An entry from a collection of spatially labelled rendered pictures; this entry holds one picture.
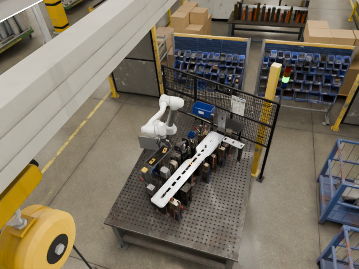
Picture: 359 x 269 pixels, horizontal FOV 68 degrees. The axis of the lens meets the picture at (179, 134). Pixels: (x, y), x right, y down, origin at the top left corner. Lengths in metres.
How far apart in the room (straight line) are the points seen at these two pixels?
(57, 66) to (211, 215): 2.96
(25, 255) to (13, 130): 0.24
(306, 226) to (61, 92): 4.03
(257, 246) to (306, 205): 1.03
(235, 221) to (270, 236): 0.91
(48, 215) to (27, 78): 0.28
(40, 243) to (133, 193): 3.04
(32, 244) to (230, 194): 3.06
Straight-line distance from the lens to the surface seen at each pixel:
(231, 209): 3.41
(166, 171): 3.20
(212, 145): 3.61
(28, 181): 0.55
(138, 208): 3.46
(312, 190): 4.71
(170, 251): 3.67
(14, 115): 0.49
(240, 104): 3.76
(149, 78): 5.75
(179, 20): 7.50
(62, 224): 0.64
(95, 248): 4.16
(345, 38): 5.97
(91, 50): 0.62
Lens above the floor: 3.62
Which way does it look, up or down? 44 degrees down
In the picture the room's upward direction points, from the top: 5 degrees counter-clockwise
